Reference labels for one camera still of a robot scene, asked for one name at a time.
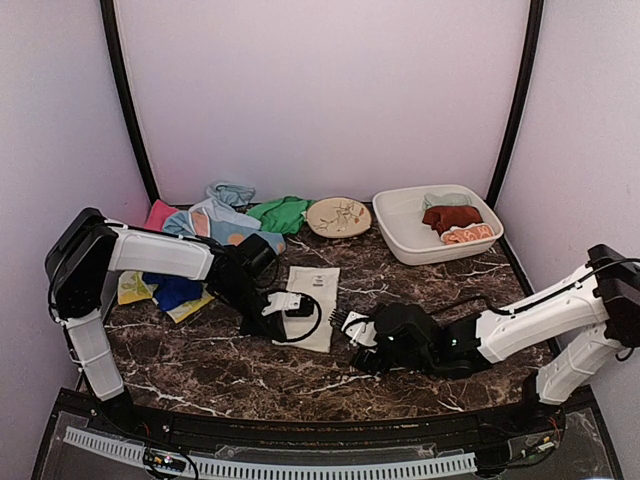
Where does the black right corner post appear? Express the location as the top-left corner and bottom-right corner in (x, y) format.
(485, 0), (545, 208)

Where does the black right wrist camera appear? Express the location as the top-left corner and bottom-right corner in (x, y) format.
(374, 303), (440, 363)

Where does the green cloth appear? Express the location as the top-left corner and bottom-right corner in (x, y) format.
(246, 196), (315, 235)

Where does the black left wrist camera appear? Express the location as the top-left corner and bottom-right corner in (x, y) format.
(236, 234), (277, 277)

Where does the cream white embroidered towel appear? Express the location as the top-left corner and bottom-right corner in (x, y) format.
(274, 266), (340, 353)

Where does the beige round embroidered cloth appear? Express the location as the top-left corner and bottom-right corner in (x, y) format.
(306, 197), (373, 239)

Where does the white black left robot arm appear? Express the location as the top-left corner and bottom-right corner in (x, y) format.
(45, 208), (322, 436)

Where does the black left corner post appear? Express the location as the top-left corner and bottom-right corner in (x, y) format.
(99, 0), (161, 204)

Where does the white slotted cable duct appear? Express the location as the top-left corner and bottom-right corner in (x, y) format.
(62, 427), (478, 479)

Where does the dark blue towel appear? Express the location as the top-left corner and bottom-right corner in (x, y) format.
(142, 273), (203, 312)

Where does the pale green rolled towel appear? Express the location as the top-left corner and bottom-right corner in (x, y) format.
(423, 192), (472, 210)

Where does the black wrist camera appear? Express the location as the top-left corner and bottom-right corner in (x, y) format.
(236, 234), (277, 277)
(374, 303), (440, 363)

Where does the pink cloth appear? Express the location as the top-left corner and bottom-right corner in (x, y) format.
(143, 200), (179, 232)

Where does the orange bunny pattern towel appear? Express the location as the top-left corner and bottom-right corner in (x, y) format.
(440, 223), (495, 245)

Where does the black table front rail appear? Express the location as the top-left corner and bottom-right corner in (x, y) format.
(89, 399), (566, 449)

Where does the black corner post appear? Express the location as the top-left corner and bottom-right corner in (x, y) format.
(99, 0), (161, 204)
(485, 0), (545, 208)

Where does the light blue crumpled cloth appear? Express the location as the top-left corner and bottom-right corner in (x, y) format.
(205, 182), (256, 207)

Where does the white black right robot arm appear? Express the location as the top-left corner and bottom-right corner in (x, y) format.
(329, 244), (639, 434)

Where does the light blue dotted towel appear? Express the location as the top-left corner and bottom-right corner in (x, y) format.
(162, 199), (286, 255)

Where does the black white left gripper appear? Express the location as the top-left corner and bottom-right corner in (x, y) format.
(216, 277), (287, 341)

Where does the white plastic tub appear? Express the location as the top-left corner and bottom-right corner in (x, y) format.
(373, 185), (504, 266)

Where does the yellow white cloth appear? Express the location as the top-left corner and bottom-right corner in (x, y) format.
(117, 271), (214, 324)

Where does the rust brown rolled towel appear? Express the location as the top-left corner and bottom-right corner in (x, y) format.
(422, 206), (483, 236)

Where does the small green circuit board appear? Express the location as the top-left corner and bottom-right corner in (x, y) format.
(142, 449), (187, 474)

